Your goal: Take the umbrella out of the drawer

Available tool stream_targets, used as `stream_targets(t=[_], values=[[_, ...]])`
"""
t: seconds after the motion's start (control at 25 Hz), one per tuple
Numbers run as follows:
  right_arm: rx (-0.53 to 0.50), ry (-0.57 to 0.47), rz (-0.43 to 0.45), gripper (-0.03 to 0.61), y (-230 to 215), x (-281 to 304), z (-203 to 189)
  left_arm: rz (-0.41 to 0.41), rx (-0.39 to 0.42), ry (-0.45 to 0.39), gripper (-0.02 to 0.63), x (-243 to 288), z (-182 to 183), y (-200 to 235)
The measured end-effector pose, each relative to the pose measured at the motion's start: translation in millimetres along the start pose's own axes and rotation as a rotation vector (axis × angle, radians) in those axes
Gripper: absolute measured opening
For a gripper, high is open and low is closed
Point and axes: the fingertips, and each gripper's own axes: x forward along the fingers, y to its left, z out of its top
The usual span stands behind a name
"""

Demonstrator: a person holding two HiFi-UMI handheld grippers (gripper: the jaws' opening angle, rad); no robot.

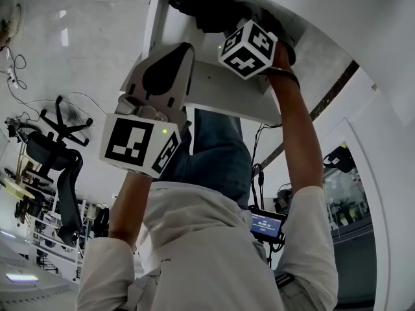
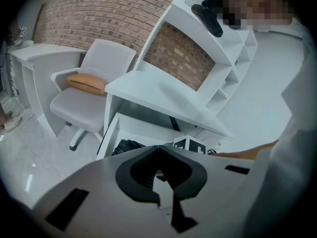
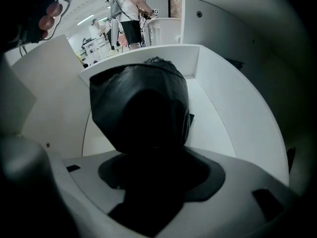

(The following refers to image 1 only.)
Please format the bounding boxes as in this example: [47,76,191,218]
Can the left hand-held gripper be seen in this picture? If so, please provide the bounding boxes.
[99,41,195,179]

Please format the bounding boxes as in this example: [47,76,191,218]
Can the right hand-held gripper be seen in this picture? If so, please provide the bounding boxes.
[217,18,297,81]

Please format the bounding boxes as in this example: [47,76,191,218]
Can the black cloth item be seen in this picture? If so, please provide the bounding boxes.
[168,0,257,35]

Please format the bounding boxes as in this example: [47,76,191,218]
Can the person's right forearm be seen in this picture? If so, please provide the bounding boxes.
[266,43,326,198]

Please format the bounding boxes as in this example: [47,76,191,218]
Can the person's left forearm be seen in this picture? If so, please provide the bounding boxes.
[108,170,153,251]

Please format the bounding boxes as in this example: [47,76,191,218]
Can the person's blue jeans legs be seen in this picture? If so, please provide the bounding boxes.
[160,108,254,207]

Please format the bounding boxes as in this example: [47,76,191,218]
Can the black office chair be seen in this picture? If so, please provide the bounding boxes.
[25,95,95,249]

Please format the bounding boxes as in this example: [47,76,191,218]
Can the black backpack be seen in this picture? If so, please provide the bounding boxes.
[323,144,355,174]

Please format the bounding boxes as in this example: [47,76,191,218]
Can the white power strip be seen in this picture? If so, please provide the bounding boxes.
[6,67,19,89]

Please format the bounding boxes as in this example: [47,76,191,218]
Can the black floor equipment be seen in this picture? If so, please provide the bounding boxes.
[5,117,38,142]

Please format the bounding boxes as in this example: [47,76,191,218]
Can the person's white shirt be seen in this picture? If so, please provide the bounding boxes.
[76,179,340,311]

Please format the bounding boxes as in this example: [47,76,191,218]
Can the yellow round table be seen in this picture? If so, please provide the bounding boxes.
[5,178,35,200]

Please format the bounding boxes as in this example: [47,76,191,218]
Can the white storage shelving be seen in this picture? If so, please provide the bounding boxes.
[27,199,87,271]

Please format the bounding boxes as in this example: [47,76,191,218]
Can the dark framed window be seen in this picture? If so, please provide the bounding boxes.
[324,141,379,311]

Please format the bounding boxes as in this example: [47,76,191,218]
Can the black wrist strap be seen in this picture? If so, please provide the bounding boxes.
[265,65,301,87]

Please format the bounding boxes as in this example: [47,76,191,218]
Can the black recorder cable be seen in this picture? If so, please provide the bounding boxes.
[250,121,283,209]

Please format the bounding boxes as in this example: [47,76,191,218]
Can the white floor cable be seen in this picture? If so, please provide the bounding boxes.
[8,86,98,129]

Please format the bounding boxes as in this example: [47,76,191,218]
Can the black floor cable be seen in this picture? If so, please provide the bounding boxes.
[0,45,29,92]

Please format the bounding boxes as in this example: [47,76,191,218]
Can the black recorder screen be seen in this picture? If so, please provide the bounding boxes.
[249,207,288,242]

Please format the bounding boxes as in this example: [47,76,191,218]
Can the black strap buckle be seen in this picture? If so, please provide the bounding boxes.
[274,272,296,290]

